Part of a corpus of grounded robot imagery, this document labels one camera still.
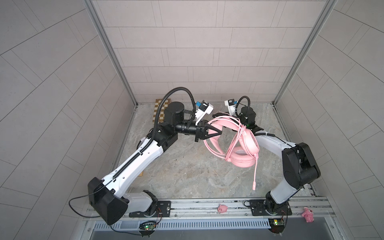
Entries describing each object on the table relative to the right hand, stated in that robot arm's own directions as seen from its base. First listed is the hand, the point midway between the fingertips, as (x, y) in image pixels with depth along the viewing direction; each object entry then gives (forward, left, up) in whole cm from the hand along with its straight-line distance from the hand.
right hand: (214, 116), depth 82 cm
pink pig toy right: (-46, -39, -20) cm, 63 cm away
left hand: (-23, +1, +16) cm, 28 cm away
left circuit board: (-45, +33, -17) cm, 59 cm away
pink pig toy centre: (-41, 0, -20) cm, 45 cm away
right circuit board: (-48, -24, -23) cm, 59 cm away
